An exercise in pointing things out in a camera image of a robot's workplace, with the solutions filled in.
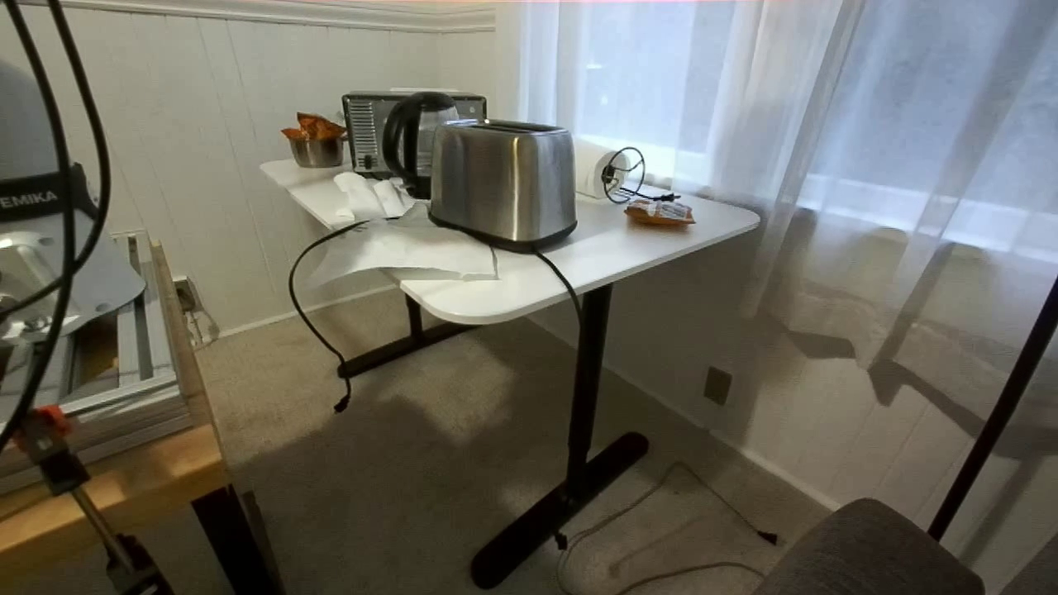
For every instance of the white sheer curtain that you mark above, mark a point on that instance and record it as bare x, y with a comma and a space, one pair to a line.
901, 156

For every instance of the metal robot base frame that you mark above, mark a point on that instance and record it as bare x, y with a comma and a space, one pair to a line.
115, 371

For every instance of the black glass electric kettle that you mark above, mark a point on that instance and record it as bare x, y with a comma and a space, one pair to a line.
407, 136

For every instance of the orange black clamp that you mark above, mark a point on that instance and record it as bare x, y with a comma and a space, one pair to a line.
129, 568

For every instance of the orange snack packet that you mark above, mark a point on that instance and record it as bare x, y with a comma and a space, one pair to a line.
658, 212

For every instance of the silver two-slot toaster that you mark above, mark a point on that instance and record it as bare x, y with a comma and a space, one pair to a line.
504, 184

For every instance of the white paper sheet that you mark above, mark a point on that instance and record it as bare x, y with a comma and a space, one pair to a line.
405, 250

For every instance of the white paper towel roll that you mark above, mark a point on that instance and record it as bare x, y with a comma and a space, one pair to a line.
608, 171

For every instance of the metal bowl with food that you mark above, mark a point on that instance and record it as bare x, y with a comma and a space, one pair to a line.
315, 140

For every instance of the black floor lamp pole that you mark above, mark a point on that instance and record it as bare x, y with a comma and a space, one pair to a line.
1004, 412

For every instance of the wall power outlet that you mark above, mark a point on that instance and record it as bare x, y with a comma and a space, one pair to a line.
720, 385

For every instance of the black table leg frame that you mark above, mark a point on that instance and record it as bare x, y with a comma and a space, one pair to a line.
485, 441

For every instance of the crumpled white paper wrapper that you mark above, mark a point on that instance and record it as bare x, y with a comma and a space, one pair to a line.
349, 200

